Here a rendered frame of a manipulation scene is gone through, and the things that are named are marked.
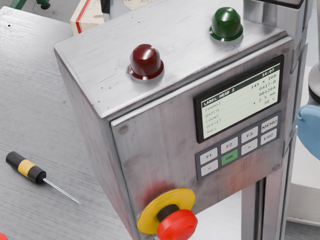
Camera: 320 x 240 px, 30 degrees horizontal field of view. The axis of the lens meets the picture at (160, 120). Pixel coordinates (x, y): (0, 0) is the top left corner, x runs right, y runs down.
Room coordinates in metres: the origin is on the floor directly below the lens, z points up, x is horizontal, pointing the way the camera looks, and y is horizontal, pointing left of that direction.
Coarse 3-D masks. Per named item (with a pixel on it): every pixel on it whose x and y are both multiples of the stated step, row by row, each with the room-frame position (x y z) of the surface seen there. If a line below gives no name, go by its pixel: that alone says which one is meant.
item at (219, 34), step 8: (224, 8) 0.35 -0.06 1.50; (232, 8) 0.34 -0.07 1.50; (216, 16) 0.34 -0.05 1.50; (224, 16) 0.34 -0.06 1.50; (232, 16) 0.34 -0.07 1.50; (216, 24) 0.33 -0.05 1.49; (224, 24) 0.33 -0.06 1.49; (232, 24) 0.33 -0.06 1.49; (240, 24) 0.34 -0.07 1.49; (216, 32) 0.33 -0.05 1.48; (224, 32) 0.33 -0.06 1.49; (232, 32) 0.33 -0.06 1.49; (240, 32) 0.33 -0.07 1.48; (216, 40) 0.33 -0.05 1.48; (224, 40) 0.33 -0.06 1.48; (232, 40) 0.33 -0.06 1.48
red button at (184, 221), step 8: (168, 208) 0.28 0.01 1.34; (176, 208) 0.28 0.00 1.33; (160, 216) 0.27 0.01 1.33; (168, 216) 0.27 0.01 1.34; (176, 216) 0.26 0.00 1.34; (184, 216) 0.26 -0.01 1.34; (192, 216) 0.27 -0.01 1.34; (160, 224) 0.26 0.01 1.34; (168, 224) 0.26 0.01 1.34; (176, 224) 0.26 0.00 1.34; (184, 224) 0.26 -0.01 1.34; (192, 224) 0.26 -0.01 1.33; (160, 232) 0.26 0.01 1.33; (168, 232) 0.25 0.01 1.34; (176, 232) 0.25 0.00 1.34; (184, 232) 0.25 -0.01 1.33; (192, 232) 0.26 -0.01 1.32
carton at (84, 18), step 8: (80, 0) 0.98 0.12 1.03; (88, 0) 0.97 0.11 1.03; (96, 0) 0.97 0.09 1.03; (128, 0) 0.95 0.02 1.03; (136, 0) 0.95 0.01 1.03; (144, 0) 0.95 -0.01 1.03; (152, 0) 0.94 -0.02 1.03; (80, 8) 0.95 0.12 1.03; (88, 8) 0.95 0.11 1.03; (96, 8) 0.95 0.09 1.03; (136, 8) 0.93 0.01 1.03; (72, 16) 0.93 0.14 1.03; (80, 16) 0.93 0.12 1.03; (88, 16) 0.93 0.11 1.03; (96, 16) 0.92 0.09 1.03; (72, 24) 0.92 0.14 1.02; (80, 24) 0.91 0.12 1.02; (88, 24) 0.91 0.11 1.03; (96, 24) 0.90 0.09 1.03; (80, 32) 0.91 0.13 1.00
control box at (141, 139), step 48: (192, 0) 0.39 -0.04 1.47; (240, 0) 0.38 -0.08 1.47; (96, 48) 0.35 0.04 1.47; (192, 48) 0.33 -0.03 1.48; (240, 48) 0.32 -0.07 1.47; (288, 48) 0.33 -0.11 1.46; (96, 96) 0.30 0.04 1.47; (144, 96) 0.29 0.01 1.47; (192, 96) 0.30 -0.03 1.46; (96, 144) 0.31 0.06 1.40; (144, 144) 0.28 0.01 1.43; (192, 144) 0.29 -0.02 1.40; (144, 192) 0.28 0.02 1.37; (192, 192) 0.29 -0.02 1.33
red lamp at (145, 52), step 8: (136, 48) 0.32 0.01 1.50; (144, 48) 0.32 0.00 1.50; (152, 48) 0.32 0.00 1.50; (136, 56) 0.31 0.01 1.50; (144, 56) 0.31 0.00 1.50; (152, 56) 0.31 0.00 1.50; (136, 64) 0.31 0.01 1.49; (144, 64) 0.30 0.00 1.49; (152, 64) 0.30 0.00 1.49; (160, 64) 0.31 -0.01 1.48; (136, 72) 0.31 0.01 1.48; (144, 72) 0.30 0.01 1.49; (152, 72) 0.30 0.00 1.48; (160, 72) 0.31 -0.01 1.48; (136, 80) 0.30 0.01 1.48; (144, 80) 0.30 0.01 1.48; (152, 80) 0.30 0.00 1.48
